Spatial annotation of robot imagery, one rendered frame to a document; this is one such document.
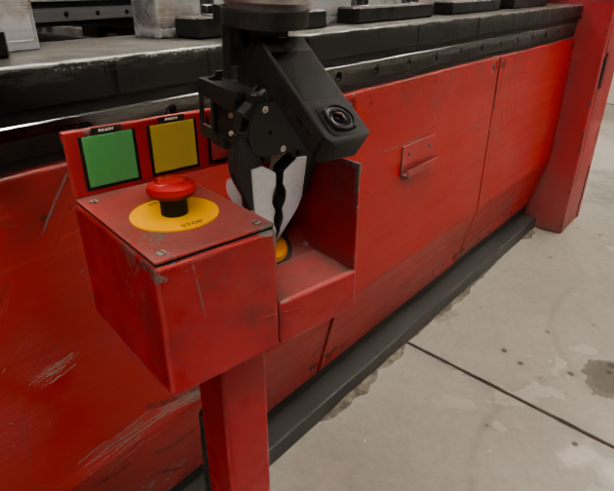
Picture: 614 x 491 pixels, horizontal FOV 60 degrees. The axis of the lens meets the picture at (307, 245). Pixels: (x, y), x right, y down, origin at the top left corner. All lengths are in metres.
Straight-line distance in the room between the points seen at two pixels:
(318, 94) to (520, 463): 1.08
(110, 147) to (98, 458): 0.52
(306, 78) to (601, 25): 1.92
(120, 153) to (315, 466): 0.91
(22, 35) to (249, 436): 0.54
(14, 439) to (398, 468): 0.79
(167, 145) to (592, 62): 1.94
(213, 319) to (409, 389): 1.08
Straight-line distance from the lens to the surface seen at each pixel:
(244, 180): 0.46
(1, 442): 0.78
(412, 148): 1.26
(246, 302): 0.43
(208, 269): 0.40
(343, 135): 0.40
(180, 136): 0.53
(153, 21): 0.87
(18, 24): 0.77
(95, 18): 1.12
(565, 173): 2.39
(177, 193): 0.43
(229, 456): 0.61
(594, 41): 2.29
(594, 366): 1.70
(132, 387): 0.85
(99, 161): 0.51
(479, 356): 1.62
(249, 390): 0.57
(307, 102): 0.41
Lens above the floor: 0.95
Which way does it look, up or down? 26 degrees down
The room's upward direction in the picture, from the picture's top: straight up
